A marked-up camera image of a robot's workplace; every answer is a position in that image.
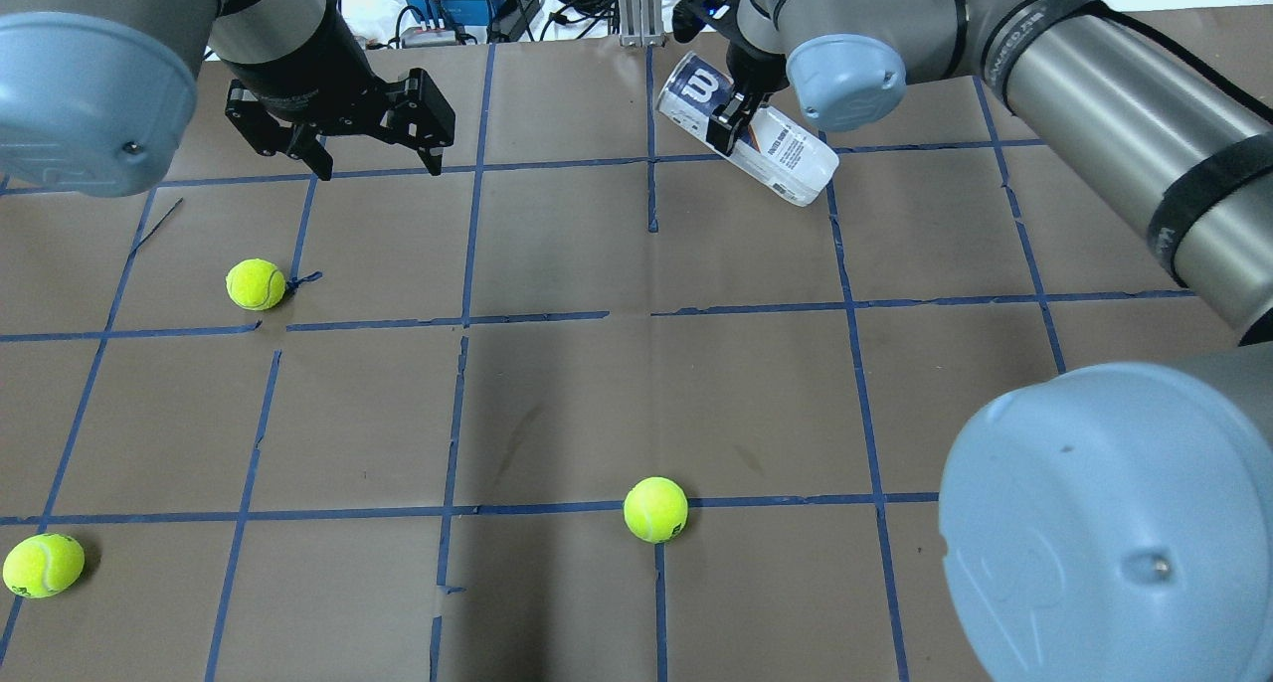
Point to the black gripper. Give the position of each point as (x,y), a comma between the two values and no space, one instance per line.
(748,73)

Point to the tennis ball upper middle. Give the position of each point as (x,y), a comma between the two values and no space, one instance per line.
(655,510)

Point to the white tennis ball can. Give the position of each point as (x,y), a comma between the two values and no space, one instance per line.
(773,149)

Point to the brown paper mat blue grid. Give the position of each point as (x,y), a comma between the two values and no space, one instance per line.
(414,466)

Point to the tennis ball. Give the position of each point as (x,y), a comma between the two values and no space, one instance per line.
(655,510)
(255,284)
(44,565)

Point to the tennis ball centre left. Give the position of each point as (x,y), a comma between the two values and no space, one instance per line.
(255,284)

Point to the tennis ball lower right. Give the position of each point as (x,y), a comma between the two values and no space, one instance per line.
(44,565)

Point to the aluminium frame post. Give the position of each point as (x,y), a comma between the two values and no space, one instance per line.
(640,23)

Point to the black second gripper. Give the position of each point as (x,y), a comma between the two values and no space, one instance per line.
(316,69)

